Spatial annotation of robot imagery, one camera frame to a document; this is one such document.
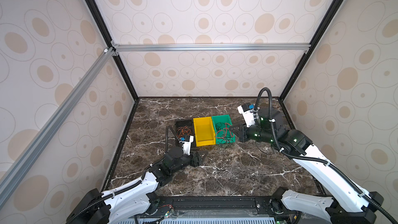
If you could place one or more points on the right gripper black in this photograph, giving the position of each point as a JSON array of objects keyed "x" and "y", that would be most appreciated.
[{"x": 240, "y": 133}]

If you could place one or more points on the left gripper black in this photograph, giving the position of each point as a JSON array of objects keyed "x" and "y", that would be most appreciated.
[{"x": 198, "y": 162}]

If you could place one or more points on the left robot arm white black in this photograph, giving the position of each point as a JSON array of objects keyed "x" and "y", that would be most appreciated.
[{"x": 136, "y": 197}]

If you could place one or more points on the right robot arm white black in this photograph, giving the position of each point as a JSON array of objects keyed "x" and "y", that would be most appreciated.
[{"x": 348, "y": 203}]

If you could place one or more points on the black plastic bin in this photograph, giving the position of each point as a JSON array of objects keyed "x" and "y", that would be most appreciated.
[{"x": 185, "y": 127}]

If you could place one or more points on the yellow plastic bin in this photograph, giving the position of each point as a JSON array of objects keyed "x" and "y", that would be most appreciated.
[{"x": 204, "y": 131}]

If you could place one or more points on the green plastic bin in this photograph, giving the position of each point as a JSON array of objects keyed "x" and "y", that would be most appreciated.
[{"x": 223, "y": 134}]

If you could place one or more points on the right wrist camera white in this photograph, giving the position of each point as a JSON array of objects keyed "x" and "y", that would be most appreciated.
[{"x": 247, "y": 111}]

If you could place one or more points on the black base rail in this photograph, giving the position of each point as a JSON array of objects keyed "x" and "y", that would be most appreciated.
[{"x": 224, "y": 210}]

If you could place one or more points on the horizontal aluminium frame bar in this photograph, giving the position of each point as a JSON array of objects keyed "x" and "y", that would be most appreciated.
[{"x": 212, "y": 47}]

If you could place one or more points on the left aluminium frame bar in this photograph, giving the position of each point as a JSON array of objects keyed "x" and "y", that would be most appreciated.
[{"x": 25, "y": 161}]

